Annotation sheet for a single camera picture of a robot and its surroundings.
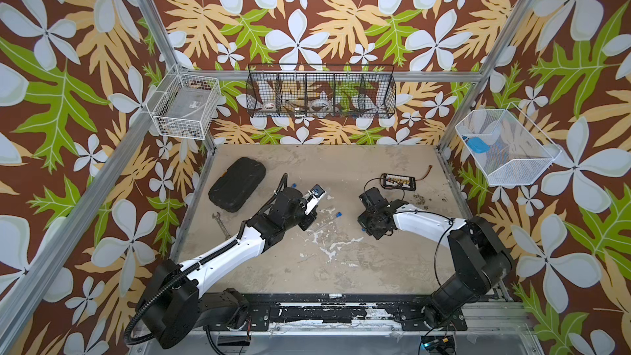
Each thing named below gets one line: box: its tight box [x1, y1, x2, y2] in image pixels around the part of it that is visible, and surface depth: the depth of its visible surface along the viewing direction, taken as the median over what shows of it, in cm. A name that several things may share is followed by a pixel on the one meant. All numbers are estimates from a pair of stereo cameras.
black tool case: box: [208, 156, 267, 213], surface depth 101 cm
